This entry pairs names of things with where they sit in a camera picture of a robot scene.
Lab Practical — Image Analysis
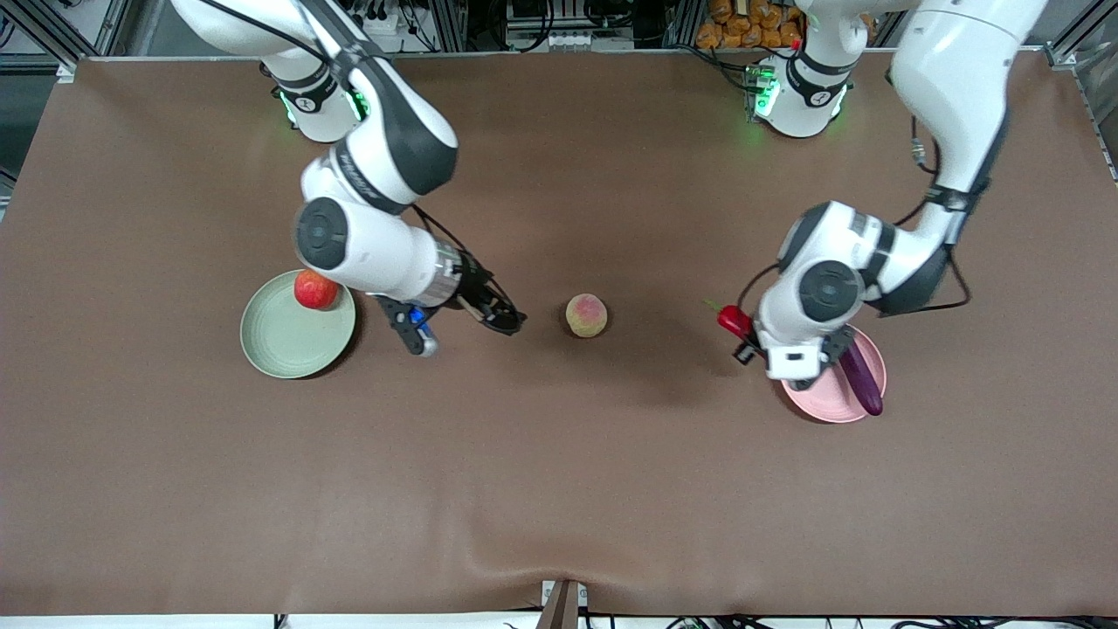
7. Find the red chili pepper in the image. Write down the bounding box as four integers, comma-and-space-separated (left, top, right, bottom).
704, 299, 755, 343

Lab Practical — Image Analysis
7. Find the yellow-pink peach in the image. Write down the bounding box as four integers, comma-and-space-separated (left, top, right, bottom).
565, 294, 610, 339

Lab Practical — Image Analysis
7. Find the purple eggplant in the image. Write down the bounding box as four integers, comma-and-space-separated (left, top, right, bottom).
834, 336, 885, 418

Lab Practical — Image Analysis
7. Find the red pomegranate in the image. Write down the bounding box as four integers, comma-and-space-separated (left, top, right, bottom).
293, 270, 340, 312

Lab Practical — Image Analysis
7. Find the pink round plate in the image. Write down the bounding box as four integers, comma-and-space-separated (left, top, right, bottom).
779, 325, 888, 425

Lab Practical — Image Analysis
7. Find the pale green round plate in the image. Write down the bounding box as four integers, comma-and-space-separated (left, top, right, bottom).
239, 269, 357, 381

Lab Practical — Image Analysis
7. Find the white power strip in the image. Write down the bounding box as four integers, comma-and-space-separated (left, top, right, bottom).
345, 0, 411, 40

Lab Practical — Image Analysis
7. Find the orange toy fruit pile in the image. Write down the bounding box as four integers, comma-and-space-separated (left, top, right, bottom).
694, 0, 806, 51

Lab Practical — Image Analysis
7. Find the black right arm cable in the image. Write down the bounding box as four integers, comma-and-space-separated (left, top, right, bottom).
197, 0, 528, 337

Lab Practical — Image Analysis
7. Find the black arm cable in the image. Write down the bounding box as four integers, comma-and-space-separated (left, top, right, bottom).
736, 109, 976, 314
197, 0, 528, 337

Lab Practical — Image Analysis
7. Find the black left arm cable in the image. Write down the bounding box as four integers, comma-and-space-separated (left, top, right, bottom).
736, 109, 976, 314

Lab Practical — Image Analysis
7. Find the aluminium frame post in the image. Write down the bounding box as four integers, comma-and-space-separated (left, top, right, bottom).
668, 0, 702, 49
428, 0, 466, 52

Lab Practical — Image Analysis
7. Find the metal table edge bracket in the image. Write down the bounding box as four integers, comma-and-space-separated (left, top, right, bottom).
540, 578, 590, 629

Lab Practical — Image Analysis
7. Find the aluminium frame strut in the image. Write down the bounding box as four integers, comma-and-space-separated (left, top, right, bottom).
83, 0, 141, 58
1048, 17, 1118, 71

